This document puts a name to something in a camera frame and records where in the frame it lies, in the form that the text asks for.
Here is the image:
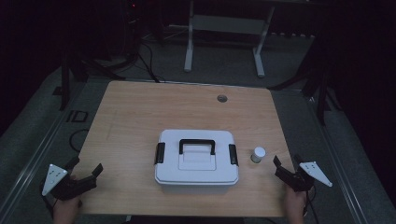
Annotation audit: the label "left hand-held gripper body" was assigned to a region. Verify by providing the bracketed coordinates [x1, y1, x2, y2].
[41, 163, 98, 202]

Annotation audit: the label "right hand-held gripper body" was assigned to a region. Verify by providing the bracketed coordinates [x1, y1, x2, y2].
[275, 161, 333, 192]

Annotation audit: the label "small white bottle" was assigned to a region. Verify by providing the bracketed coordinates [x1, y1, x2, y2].
[250, 147, 267, 164]

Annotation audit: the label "white storage box black handle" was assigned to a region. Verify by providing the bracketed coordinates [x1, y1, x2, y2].
[154, 129, 240, 187]

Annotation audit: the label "person's right hand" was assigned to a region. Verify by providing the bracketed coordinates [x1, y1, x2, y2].
[282, 189, 308, 224]

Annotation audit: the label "person's left hand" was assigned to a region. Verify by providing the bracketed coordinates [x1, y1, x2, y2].
[52, 197, 83, 224]

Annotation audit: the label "black metal stand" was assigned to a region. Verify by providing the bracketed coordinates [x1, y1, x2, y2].
[58, 50, 126, 112]
[269, 40, 342, 126]

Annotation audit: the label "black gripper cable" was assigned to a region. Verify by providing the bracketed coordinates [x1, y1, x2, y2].
[303, 186, 317, 217]

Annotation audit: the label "black cable loop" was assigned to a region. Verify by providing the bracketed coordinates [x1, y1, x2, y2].
[68, 128, 91, 154]

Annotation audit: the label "metal floor rail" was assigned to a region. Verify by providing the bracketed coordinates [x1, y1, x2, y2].
[0, 81, 89, 218]
[306, 96, 370, 224]

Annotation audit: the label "black floor cables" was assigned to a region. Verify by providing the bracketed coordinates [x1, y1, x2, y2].
[135, 42, 166, 84]

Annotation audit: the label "white metal desk frame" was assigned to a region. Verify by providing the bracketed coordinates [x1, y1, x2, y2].
[183, 0, 276, 78]

